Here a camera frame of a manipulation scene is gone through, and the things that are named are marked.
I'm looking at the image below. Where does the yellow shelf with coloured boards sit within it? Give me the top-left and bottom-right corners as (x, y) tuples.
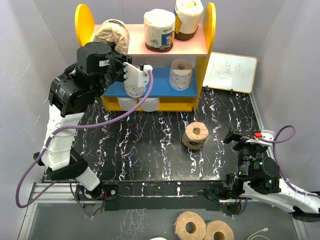
(74, 2), (217, 112)

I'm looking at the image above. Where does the tan roll on floor right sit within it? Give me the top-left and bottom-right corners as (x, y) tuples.
(204, 220), (235, 240)

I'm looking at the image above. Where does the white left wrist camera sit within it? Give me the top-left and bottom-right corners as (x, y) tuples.
(123, 62), (153, 88)

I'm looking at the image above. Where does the beige roll back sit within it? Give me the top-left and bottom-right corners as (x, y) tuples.
(174, 0), (204, 41)

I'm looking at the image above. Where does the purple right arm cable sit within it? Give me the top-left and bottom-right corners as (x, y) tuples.
(234, 125), (320, 218)

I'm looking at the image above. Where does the tan roll on floor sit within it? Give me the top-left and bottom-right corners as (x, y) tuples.
(204, 220), (235, 240)
(174, 211), (206, 240)

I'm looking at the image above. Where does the brown roll front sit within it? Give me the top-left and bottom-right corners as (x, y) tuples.
(90, 19), (130, 55)

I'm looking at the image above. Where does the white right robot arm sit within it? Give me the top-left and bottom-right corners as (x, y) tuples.
(222, 126), (320, 223)

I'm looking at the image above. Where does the small whiteboard with writing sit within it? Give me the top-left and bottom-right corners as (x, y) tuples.
(202, 52), (258, 94)

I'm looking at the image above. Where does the patterned white paper roll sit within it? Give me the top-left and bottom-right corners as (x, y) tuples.
(169, 58), (193, 91)

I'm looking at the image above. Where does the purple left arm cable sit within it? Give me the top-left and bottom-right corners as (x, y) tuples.
(15, 69), (155, 218)

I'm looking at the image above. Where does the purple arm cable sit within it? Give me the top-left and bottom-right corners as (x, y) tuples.
(234, 125), (320, 218)
(15, 69), (155, 218)

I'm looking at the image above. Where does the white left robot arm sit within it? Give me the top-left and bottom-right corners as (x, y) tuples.
(38, 42), (132, 200)

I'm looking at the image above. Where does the white cable on floor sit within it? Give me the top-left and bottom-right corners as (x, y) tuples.
(247, 227), (270, 240)

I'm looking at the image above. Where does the brown roll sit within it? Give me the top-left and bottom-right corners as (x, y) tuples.
(182, 121), (209, 150)
(90, 19), (130, 55)

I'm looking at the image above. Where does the beige roll front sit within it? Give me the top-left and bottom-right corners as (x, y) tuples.
(143, 8), (176, 53)

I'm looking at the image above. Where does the beige roll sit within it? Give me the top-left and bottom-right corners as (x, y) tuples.
(174, 0), (204, 41)
(143, 8), (176, 53)

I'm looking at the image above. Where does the tan roll on floor left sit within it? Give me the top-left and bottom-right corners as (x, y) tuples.
(174, 211), (206, 240)

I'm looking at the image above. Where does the brown roll back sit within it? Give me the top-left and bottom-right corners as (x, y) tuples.
(182, 121), (209, 150)

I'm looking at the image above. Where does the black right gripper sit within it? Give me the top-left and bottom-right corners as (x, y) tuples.
(223, 125), (264, 179)

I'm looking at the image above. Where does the white roll at bottom edge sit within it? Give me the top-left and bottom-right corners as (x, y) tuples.
(150, 237), (167, 240)

